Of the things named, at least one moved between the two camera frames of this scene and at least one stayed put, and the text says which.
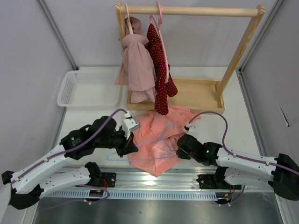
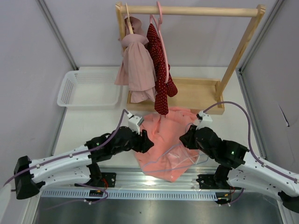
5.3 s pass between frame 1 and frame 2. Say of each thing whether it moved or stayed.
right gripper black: moved
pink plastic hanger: stayed
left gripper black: moved
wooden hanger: stayed
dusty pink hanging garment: stayed
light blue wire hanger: moved
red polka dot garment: stayed
